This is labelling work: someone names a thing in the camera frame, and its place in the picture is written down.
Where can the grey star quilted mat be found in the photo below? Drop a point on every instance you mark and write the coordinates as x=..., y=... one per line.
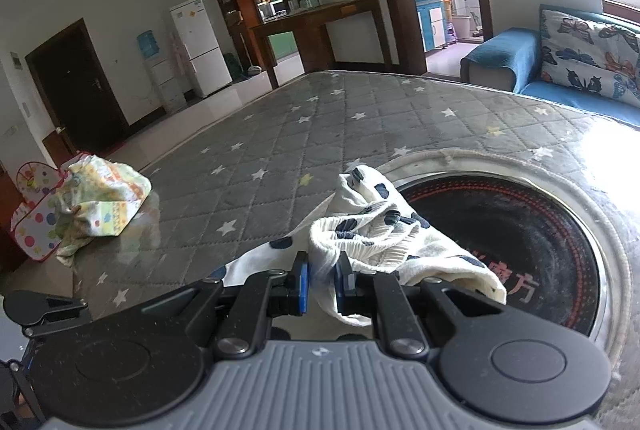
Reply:
x=222, y=187

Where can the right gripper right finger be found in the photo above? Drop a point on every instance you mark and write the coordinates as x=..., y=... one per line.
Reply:
x=380, y=298

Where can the butterfly print cushion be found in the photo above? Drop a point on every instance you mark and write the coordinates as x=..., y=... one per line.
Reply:
x=594, y=57

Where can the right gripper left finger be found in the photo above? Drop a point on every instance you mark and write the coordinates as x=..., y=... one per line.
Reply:
x=250, y=308

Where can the dark wooden console table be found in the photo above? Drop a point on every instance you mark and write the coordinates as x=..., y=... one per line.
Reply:
x=312, y=38

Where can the blue sofa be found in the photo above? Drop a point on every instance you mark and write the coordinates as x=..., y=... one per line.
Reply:
x=511, y=61

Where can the dark wooden door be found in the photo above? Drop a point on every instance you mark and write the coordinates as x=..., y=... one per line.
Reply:
x=73, y=86

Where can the mop with white head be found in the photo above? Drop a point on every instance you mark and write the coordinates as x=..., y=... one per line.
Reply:
x=468, y=26

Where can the polka dot toy tent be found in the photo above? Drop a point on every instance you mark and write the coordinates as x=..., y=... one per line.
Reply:
x=33, y=222

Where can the water dispenser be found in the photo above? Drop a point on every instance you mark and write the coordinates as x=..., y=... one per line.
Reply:
x=162, y=73

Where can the blue white cabinet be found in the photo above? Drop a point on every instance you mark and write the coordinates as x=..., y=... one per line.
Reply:
x=433, y=23

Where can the white refrigerator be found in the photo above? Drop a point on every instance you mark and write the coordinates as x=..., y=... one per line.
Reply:
x=196, y=38

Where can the colourful patterned cloth bundle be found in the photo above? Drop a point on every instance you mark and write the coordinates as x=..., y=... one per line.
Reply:
x=97, y=198

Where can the round black induction cooktop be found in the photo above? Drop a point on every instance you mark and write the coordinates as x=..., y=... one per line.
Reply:
x=552, y=247

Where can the white polka dot garment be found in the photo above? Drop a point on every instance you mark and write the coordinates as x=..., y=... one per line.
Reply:
x=367, y=219

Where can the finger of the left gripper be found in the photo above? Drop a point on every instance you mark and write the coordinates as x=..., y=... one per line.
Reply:
x=41, y=314

